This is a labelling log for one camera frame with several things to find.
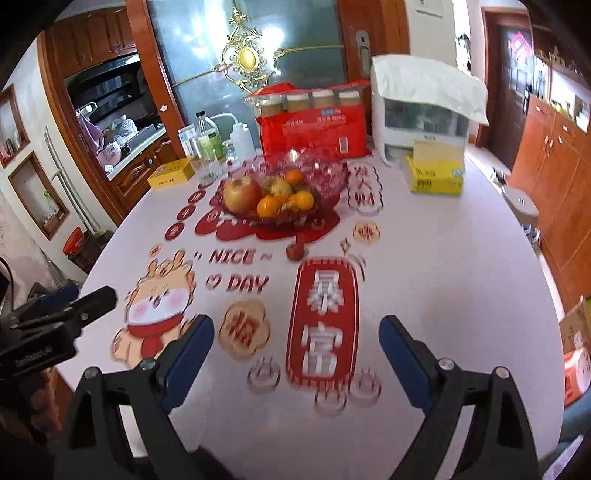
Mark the white plastic bottle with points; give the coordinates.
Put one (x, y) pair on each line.
(241, 139)

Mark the white carton box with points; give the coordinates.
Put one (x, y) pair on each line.
(189, 142)

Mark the pink glass fruit bowl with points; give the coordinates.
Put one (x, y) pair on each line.
(325, 176)

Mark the glass sliding door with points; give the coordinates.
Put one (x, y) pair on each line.
(207, 55)

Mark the wooden wall cabinet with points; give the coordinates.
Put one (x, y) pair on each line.
(553, 168)

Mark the clear drinking glass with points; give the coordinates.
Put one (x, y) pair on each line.
(209, 169)

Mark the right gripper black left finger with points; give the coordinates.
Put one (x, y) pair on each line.
(118, 425)

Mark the yellow flat box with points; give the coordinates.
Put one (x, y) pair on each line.
(171, 173)

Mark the orange tangerine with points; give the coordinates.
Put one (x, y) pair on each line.
(269, 207)
(301, 201)
(294, 177)

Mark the white cloth on appliance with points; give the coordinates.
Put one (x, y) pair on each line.
(412, 79)

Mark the small glass jar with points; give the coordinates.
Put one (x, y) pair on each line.
(229, 150)

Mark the gold door ornament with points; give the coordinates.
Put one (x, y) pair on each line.
(248, 60)

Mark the silver door handle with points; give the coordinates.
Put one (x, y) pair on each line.
(363, 51)

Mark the yellow-green round fruit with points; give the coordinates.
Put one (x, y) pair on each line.
(276, 186)

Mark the green label glass bottle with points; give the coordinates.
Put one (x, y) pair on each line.
(208, 137)

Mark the small red fruit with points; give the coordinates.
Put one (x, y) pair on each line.
(295, 252)

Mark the red paper cup package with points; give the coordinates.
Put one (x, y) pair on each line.
(331, 118)

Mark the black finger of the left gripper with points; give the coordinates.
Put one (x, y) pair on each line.
(82, 311)
(42, 301)

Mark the red-yellow apple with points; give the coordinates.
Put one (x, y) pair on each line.
(241, 195)

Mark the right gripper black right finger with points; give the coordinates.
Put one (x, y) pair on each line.
(499, 443)

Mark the yellow tissue box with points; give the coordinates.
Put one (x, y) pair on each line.
(435, 168)

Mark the white countertop appliance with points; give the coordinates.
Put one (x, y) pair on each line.
(398, 125)

